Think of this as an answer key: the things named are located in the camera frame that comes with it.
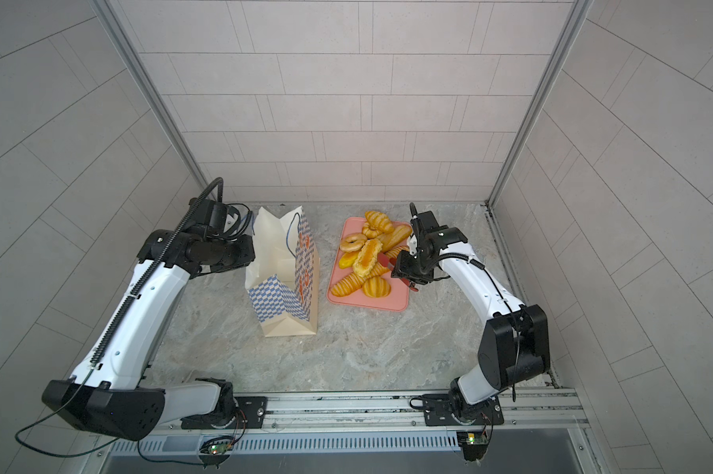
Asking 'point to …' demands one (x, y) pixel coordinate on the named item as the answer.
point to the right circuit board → (473, 443)
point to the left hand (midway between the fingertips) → (263, 250)
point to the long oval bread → (392, 239)
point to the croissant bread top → (378, 221)
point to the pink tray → (353, 239)
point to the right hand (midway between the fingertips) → (397, 273)
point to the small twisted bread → (369, 232)
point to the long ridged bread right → (378, 270)
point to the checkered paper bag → (282, 274)
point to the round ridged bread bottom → (376, 286)
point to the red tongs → (383, 261)
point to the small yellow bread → (348, 259)
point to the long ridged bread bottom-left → (347, 284)
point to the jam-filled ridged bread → (366, 258)
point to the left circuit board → (218, 446)
